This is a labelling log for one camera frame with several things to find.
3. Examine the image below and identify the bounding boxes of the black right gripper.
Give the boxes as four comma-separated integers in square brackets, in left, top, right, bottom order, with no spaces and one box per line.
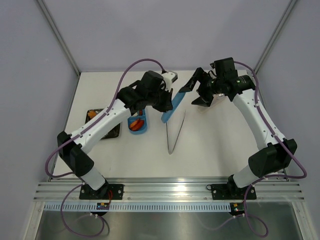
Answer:
[179,67,224,108]

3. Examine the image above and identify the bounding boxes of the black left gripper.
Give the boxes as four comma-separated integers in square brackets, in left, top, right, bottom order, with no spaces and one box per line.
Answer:
[147,84,174,113]

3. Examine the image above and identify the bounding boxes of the blue lunch box lid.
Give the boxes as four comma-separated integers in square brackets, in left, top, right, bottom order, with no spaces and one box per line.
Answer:
[161,91,186,124]

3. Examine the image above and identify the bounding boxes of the long red sausage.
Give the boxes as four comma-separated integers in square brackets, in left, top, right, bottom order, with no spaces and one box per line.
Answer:
[131,120,145,132]

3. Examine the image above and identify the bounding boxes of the orange fried chicken piece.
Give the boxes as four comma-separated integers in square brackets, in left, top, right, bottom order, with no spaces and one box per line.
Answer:
[129,119,140,129]

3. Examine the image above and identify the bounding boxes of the metal serving tongs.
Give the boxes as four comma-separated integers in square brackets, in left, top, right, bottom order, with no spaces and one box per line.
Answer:
[165,109,187,155]

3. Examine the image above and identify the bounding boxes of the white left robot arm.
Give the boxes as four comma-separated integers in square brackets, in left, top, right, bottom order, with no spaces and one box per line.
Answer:
[57,86,173,199]

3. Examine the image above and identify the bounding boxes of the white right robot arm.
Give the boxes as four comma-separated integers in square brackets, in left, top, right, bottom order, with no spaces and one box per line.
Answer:
[179,66,297,200]

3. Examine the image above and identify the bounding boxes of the blue two-compartment lunch box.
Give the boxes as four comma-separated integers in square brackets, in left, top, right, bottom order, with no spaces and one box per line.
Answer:
[127,109,148,135]

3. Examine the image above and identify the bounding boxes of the beige translucent cutlery case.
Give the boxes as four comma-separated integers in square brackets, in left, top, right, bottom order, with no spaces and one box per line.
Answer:
[197,94,226,113]

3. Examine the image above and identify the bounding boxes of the dark floral square plate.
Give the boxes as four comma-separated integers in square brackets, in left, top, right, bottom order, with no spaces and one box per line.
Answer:
[84,108,121,140]

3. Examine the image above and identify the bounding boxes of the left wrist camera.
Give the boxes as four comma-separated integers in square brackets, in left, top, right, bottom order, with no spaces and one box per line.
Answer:
[140,70,178,92]

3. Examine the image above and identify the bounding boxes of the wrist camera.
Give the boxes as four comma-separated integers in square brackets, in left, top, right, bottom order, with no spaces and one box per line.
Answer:
[210,57,238,80]
[140,70,178,92]

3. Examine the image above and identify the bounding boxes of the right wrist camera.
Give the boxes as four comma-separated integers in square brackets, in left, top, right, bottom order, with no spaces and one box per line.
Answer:
[210,57,238,80]

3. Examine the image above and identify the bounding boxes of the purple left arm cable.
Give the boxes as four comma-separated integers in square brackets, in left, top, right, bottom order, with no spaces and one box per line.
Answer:
[44,58,166,238]

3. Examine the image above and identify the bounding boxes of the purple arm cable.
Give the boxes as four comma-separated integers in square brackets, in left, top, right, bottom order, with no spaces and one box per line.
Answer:
[44,58,166,238]
[199,61,308,237]

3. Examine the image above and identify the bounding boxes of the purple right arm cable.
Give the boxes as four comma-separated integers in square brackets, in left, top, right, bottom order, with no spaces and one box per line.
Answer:
[199,61,308,237]

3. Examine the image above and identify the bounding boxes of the aluminium front rail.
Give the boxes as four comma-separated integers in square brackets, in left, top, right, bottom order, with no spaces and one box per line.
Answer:
[33,177,305,202]

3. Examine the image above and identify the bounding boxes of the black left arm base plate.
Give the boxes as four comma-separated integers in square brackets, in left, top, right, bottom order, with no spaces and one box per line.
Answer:
[79,183,124,200]

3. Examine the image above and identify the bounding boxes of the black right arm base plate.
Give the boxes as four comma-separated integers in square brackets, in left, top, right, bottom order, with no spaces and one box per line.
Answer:
[206,183,257,200]

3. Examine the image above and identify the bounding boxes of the left aluminium frame post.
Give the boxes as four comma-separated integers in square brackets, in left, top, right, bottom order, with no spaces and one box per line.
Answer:
[35,0,81,78]

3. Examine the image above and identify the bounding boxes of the aluminium frame post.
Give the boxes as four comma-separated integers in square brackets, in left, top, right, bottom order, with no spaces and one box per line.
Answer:
[254,0,300,74]
[35,0,81,78]

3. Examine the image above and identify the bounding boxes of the right aluminium frame post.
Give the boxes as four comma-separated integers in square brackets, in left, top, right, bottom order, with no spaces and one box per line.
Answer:
[254,0,300,74]

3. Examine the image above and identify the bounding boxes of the white slotted cable duct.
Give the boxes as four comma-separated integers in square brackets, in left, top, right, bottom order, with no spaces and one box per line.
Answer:
[44,202,244,213]

